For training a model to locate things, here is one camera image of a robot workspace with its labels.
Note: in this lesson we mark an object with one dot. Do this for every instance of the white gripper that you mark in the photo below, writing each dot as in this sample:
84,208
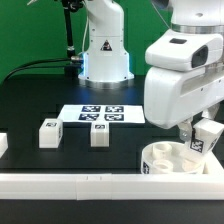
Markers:
173,98

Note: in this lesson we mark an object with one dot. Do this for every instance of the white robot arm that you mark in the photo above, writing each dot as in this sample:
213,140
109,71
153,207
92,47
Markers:
106,62

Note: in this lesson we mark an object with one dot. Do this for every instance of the white U-shaped fence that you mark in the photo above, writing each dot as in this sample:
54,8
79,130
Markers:
206,186

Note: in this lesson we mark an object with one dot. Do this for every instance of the white marker sheet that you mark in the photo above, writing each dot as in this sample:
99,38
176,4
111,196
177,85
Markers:
108,113

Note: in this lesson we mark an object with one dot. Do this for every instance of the white block at left edge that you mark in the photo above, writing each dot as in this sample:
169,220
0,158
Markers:
3,143

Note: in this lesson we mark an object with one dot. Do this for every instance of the black camera stand pole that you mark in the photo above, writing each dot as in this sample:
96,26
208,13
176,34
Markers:
69,7

